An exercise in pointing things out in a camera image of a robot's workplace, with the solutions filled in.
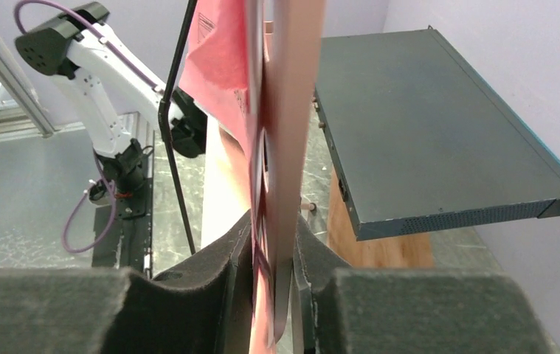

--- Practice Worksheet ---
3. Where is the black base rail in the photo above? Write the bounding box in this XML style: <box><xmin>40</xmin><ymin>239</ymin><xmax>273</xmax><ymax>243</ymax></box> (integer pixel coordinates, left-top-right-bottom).
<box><xmin>89</xmin><ymin>139</ymin><xmax>153</xmax><ymax>278</ymax></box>

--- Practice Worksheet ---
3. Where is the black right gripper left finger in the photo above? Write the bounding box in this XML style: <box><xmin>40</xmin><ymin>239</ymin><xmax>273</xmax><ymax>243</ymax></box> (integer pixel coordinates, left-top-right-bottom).
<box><xmin>0</xmin><ymin>214</ymin><xmax>253</xmax><ymax>353</ymax></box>

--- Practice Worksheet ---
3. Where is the pink sheet music page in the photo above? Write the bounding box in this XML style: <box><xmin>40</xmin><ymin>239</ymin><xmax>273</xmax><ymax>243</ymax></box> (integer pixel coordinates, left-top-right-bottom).
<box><xmin>179</xmin><ymin>1</ymin><xmax>275</xmax><ymax>353</ymax></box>

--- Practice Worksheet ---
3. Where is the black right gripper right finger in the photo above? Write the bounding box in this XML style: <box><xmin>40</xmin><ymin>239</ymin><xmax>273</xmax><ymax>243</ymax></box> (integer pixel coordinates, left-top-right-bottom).
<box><xmin>291</xmin><ymin>218</ymin><xmax>553</xmax><ymax>353</ymax></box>

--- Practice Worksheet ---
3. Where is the wooden board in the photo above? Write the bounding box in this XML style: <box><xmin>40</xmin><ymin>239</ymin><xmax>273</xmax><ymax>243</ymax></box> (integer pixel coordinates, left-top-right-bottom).
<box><xmin>327</xmin><ymin>171</ymin><xmax>434</xmax><ymax>268</ymax></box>

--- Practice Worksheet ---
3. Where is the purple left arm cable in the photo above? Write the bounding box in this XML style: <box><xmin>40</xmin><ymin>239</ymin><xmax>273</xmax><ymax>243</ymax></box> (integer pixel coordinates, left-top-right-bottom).
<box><xmin>13</xmin><ymin>0</ymin><xmax>163</xmax><ymax>254</ymax></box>

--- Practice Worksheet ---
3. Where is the dark rack audio unit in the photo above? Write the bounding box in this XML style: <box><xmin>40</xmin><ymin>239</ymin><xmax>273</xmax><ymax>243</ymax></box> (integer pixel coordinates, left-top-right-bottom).
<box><xmin>315</xmin><ymin>27</ymin><xmax>560</xmax><ymax>241</ymax></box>

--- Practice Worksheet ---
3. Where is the pink music stand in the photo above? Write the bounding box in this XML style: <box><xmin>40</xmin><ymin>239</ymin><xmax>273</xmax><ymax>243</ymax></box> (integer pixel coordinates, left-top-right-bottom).
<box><xmin>173</xmin><ymin>1</ymin><xmax>326</xmax><ymax>348</ymax></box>

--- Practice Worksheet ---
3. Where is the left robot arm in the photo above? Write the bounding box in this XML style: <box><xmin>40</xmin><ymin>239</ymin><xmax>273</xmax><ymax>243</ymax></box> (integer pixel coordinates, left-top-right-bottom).
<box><xmin>13</xmin><ymin>1</ymin><xmax>166</xmax><ymax>192</ymax></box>

